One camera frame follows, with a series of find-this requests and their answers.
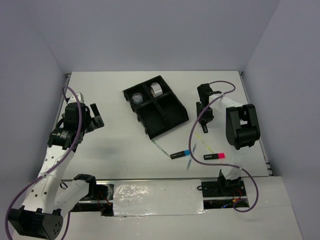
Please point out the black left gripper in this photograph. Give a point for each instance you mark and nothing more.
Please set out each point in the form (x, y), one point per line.
(96, 121)

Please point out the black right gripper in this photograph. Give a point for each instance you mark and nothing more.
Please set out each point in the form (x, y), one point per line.
(207, 117)

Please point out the yellow pen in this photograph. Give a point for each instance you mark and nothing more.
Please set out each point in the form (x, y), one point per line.
(204, 143)

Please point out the blue capped black highlighter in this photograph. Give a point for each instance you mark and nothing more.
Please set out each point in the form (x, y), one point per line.
(180, 154)

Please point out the pink capped black highlighter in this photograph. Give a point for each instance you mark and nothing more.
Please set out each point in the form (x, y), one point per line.
(214, 156)

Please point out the clear green pen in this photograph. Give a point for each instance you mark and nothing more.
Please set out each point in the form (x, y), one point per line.
(160, 148)

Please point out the clear tape roll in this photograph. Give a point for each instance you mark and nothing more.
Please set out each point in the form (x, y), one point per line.
(156, 89)

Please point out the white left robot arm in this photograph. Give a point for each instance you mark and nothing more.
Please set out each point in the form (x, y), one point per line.
(43, 211)

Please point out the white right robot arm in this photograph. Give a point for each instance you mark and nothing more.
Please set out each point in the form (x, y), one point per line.
(122, 150)

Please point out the black compartment tray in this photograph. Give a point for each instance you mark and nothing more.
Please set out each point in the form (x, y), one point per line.
(157, 114)

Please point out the aluminium table edge rail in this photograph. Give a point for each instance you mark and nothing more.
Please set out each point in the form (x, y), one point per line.
(64, 90)

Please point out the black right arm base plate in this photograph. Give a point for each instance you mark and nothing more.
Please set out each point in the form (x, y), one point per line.
(212, 189)

